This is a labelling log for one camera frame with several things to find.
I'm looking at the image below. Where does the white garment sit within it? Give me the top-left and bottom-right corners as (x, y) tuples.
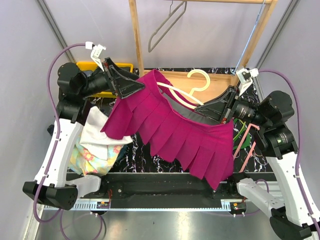
(79, 106), (133, 161)

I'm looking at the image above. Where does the wooden clothes rack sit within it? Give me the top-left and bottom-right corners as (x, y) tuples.
(128, 0), (277, 102)

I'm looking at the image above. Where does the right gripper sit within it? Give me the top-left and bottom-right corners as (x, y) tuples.
(194, 85), (270, 128)

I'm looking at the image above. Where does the green hanger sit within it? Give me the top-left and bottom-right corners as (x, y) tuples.
(233, 118), (252, 150)

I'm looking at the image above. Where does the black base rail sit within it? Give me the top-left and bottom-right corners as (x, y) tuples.
(67, 171), (276, 210)

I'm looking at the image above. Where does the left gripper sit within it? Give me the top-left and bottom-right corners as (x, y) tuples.
(79, 57), (145, 99)

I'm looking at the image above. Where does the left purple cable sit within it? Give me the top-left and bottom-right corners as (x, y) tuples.
(32, 42), (107, 240)

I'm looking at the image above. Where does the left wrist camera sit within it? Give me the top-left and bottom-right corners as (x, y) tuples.
(85, 41), (107, 72)

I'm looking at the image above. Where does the pink hanger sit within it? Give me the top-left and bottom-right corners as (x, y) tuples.
(232, 122), (261, 174)

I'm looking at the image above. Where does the yellow-green hanger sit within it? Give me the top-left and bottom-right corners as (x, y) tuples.
(233, 119), (246, 142)

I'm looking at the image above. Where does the magenta pleated skirt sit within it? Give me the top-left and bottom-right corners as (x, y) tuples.
(101, 69), (234, 190)

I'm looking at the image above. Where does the floral pastel garment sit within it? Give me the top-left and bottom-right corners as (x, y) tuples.
(68, 142), (124, 176)

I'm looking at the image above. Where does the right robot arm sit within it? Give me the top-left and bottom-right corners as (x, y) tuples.
(195, 86), (320, 240)

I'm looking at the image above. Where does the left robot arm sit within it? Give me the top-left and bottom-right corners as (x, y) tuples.
(22, 57), (145, 210)

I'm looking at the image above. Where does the wooden hanger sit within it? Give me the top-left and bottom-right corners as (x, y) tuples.
(157, 69), (211, 110)

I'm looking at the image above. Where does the yellow plastic tray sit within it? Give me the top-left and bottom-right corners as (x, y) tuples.
(76, 61), (134, 99)

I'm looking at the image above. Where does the blue-grey folded cloth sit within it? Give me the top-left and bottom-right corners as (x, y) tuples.
(83, 70), (93, 78)

